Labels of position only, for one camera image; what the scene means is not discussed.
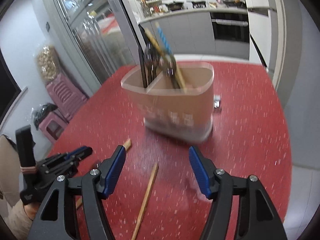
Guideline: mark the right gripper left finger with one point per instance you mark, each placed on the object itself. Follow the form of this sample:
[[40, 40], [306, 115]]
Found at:
[[56, 217]]

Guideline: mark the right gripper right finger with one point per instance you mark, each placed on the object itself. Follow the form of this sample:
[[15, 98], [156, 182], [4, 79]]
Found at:
[[257, 215]]

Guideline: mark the black chopstick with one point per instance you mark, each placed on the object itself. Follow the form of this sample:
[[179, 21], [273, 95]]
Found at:
[[141, 57]]

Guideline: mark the plain bamboo chopstick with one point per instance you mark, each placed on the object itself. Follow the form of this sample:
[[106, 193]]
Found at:
[[179, 77]]

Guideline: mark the person's left hand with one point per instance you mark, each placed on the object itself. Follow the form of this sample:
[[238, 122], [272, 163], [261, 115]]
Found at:
[[20, 218]]

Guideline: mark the black plastic bag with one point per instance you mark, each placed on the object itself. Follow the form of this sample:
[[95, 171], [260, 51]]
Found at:
[[39, 114]]

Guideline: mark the pink plastic stool stack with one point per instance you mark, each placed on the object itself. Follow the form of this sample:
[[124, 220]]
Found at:
[[68, 98]]

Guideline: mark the bamboo chopstick right of pair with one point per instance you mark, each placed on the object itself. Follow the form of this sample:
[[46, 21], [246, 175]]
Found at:
[[147, 194]]

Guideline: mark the bag of peanuts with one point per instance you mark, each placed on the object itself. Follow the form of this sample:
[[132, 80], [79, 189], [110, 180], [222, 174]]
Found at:
[[48, 63]]

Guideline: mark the beige plastic cutlery holder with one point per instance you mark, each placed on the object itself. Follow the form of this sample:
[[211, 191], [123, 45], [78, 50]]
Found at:
[[185, 114]]

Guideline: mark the metal fork behind holder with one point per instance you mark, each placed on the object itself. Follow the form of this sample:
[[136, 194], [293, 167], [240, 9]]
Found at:
[[217, 102]]

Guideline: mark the glass sliding door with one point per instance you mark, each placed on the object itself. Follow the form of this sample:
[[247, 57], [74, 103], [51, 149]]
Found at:
[[94, 38]]

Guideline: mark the black wok on stove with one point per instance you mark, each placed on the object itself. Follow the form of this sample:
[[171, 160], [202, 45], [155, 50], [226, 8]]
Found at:
[[175, 6]]

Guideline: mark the white refrigerator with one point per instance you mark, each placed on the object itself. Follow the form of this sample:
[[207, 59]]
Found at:
[[263, 18]]

